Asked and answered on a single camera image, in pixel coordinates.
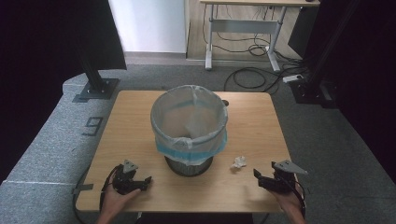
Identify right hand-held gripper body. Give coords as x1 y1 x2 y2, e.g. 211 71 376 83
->
263 160 309 194

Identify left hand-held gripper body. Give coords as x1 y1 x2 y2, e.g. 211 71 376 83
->
111 159 145 196

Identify person's right hand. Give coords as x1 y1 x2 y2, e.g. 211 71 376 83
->
270 183 304 215

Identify person's left hand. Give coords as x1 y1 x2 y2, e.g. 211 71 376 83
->
100 186 143 217

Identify crumpled white tissue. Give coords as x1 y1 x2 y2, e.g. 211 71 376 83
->
230 155 248 170

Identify grey tape strip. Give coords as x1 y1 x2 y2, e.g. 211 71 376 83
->
72 183 94 195

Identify black mesh trash bin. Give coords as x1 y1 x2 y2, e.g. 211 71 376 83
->
163 154 215 178

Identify translucent white blue garbage bag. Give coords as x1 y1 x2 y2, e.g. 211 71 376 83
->
150 84 229 166

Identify black metal stand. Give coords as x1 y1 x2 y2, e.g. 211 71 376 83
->
289 0 362 109
72 46 120 104

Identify white power strip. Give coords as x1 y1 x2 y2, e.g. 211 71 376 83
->
282 74 304 84

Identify white panel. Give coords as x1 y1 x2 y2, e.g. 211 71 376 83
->
107 0 189 54

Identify black curtain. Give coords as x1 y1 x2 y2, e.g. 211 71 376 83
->
0 0 128 185

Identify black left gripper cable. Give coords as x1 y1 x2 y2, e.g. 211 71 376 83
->
98 164 123 213

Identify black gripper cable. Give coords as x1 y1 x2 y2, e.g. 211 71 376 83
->
98 164 123 213
278 174 307 218

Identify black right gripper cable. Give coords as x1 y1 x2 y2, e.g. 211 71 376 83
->
278 174 307 218

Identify black cable beside table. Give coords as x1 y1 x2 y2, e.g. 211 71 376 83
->
72 167 92 224

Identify black floor cables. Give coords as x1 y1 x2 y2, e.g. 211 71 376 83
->
202 4 312 94

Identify wooden desk with grey frame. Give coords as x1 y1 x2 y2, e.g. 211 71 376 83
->
199 0 321 73

